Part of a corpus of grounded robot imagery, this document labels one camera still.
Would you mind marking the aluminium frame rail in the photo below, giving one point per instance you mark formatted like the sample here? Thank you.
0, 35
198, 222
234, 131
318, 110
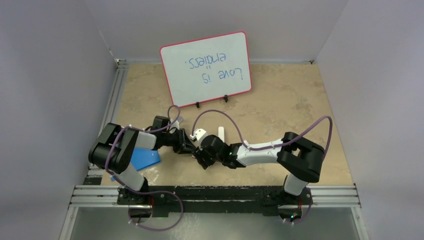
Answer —
284, 98

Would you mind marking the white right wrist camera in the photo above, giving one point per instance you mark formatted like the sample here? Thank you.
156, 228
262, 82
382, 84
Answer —
198, 135

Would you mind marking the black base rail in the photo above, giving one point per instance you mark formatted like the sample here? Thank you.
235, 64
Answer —
268, 200

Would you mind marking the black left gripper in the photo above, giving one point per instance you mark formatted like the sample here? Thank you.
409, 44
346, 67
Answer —
184, 145

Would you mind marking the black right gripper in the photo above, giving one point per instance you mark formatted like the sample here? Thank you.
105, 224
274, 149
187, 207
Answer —
200, 155

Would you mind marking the white board with pink frame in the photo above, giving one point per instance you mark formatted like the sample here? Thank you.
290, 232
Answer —
207, 69

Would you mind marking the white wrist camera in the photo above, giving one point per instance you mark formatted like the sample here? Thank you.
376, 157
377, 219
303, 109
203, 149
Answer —
198, 135
175, 124

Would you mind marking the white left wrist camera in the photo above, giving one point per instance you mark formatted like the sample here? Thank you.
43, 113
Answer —
175, 124

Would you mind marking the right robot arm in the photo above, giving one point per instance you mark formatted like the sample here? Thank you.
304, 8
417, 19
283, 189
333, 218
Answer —
302, 158

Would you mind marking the blue plastic sheet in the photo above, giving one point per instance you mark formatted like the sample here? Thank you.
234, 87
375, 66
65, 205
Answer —
144, 158

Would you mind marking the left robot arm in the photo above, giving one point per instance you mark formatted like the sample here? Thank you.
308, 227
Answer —
115, 146

